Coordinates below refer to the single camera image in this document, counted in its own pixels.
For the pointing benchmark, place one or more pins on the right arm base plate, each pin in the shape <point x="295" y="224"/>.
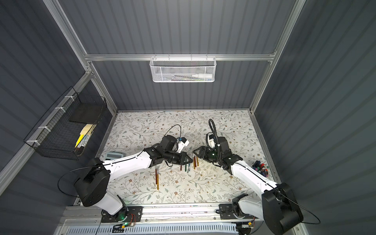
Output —
<point x="228" y="211"/>

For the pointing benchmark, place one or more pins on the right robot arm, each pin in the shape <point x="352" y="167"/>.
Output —
<point x="276" y="204"/>

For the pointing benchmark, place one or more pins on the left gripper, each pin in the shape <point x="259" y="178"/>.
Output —
<point x="182" y="158"/>

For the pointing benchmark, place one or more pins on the black notebook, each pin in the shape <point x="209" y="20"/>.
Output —
<point x="87" y="113"/>

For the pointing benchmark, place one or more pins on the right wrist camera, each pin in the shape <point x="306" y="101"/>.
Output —
<point x="210" y="141"/>

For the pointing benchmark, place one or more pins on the white wire mesh basket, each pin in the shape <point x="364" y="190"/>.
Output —
<point x="180" y="69"/>

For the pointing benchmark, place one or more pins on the black wire mesh basket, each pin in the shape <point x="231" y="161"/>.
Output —
<point x="56" y="136"/>

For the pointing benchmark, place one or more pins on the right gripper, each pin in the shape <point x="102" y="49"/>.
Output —
<point x="204" y="152"/>

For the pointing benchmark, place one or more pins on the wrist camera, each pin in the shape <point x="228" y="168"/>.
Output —
<point x="183" y="142"/>
<point x="210" y="141"/>

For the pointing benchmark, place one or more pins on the pink cup of markers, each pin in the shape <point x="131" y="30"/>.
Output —
<point x="260" y="168"/>

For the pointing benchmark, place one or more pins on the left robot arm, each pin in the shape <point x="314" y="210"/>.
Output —
<point x="92" y="183"/>

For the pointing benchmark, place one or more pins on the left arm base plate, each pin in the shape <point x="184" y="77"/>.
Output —
<point x="127" y="215"/>

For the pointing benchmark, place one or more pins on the white marker in basket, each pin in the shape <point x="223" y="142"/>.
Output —
<point x="203" y="76"/>

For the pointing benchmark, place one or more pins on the light blue calculator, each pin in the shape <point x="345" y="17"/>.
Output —
<point x="113" y="156"/>

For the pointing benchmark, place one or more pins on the yellow sticky notes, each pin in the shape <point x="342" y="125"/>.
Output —
<point x="85" y="135"/>

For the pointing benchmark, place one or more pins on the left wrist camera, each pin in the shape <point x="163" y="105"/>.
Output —
<point x="183" y="142"/>

